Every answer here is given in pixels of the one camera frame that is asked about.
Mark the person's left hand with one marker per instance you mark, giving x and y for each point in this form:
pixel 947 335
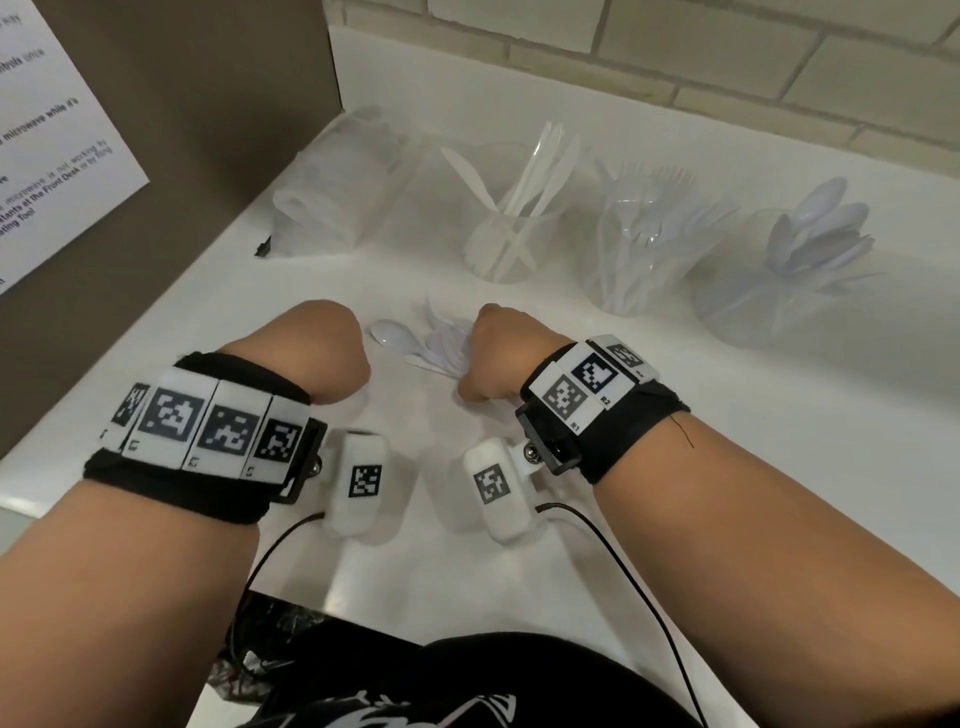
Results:
pixel 315 352

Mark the person's right hand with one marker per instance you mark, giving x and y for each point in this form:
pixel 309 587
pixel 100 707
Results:
pixel 502 352

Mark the pile of white plastic cutlery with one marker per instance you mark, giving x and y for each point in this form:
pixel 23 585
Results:
pixel 394 334

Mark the bunch of white plastic forks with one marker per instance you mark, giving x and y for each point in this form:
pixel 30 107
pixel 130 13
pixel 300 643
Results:
pixel 652 202

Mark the person's right forearm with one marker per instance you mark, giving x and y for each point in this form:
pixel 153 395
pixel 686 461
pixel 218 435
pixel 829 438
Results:
pixel 750 562

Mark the person's left forearm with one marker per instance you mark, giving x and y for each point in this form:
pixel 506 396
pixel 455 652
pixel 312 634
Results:
pixel 112 615

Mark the sleeve of stacked clear cups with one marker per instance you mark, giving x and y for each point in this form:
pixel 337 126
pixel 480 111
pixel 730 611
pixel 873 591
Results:
pixel 337 187

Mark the person's black shirt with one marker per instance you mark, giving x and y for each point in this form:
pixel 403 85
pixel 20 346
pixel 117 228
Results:
pixel 450 675

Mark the small black clip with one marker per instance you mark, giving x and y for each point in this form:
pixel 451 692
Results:
pixel 262 247

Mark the black patterned bag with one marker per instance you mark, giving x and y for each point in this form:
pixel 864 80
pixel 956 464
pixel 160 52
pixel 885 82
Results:
pixel 277 630

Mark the white paper notice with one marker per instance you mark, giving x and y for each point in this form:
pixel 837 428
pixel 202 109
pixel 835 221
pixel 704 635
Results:
pixel 60 150

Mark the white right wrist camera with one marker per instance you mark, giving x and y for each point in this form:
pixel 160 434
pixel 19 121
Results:
pixel 502 521

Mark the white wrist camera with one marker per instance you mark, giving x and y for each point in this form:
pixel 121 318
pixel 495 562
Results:
pixel 352 517
pixel 502 521

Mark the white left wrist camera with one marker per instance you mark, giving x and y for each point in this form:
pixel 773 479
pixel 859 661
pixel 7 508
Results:
pixel 352 517

